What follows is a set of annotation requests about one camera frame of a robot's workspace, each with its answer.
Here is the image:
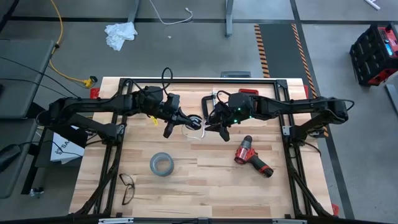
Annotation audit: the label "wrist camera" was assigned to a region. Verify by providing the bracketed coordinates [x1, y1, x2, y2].
[213, 101, 230, 115]
[165, 92, 181, 114]

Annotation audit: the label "white cardboard box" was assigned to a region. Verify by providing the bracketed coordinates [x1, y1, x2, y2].
[49, 133, 85, 165]

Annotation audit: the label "red black cordless drill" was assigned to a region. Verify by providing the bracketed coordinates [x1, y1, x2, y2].
[233, 134, 275, 179]

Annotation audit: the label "metal caster wheel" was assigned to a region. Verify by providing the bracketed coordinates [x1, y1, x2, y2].
[29, 186, 44, 198]

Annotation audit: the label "yellow extension cable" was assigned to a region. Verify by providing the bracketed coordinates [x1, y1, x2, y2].
[48, 0, 99, 90]

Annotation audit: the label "white floor cable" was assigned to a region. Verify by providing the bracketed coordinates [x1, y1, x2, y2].
[148, 0, 194, 26]

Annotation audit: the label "grey side table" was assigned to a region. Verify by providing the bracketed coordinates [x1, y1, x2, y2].
[0, 39, 55, 200]

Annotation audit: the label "red black toolbox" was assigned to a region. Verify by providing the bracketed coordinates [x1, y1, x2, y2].
[349, 22, 398, 87]

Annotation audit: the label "grey duct tape roll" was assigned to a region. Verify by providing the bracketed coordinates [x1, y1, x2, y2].
[149, 151, 175, 177]

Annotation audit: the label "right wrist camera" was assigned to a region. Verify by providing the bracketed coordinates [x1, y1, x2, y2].
[213, 101, 230, 115]

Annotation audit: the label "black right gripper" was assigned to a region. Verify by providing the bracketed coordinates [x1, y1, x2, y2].
[205, 111, 233, 143]

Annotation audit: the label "white plastic piece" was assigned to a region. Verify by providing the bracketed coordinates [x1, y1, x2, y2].
[363, 0, 382, 11]

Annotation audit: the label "hazard striped floor mat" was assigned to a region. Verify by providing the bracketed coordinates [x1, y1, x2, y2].
[254, 23, 330, 138]

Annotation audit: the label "black C-clamp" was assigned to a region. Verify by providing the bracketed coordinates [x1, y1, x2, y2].
[201, 91, 220, 123]

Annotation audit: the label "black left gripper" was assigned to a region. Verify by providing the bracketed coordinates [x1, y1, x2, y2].
[160, 105, 202, 139]

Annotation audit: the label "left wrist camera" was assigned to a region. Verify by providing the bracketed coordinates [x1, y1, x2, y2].
[165, 92, 181, 114]

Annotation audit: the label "white crumpled cloth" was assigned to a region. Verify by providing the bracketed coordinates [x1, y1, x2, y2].
[104, 21, 139, 52]

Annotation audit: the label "grey table leg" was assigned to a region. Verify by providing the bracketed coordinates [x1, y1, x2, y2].
[127, 0, 141, 23]
[225, 0, 234, 38]

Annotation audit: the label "black aluminium frame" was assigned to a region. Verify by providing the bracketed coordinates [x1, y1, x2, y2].
[70, 77, 335, 218]

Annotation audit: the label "clear safety glasses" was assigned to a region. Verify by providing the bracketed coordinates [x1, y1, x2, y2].
[118, 172, 136, 206]

